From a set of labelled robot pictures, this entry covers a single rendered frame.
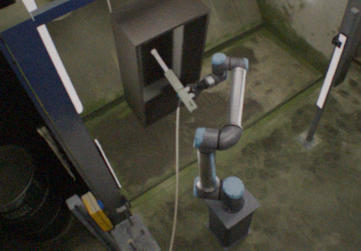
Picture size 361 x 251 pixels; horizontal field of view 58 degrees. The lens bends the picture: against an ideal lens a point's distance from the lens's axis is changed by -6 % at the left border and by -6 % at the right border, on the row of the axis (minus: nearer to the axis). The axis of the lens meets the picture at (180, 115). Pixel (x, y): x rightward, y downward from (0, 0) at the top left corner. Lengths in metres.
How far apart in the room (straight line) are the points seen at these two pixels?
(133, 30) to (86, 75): 1.62
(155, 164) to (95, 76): 1.17
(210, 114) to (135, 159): 0.95
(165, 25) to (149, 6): 0.21
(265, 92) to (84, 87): 2.03
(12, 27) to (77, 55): 2.32
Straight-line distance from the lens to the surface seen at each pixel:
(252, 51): 4.49
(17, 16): 1.58
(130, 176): 3.47
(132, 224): 2.42
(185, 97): 2.16
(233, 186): 2.38
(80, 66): 3.81
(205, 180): 2.24
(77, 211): 1.69
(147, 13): 2.39
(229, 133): 1.89
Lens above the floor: 3.05
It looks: 53 degrees down
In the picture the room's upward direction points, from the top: 8 degrees counter-clockwise
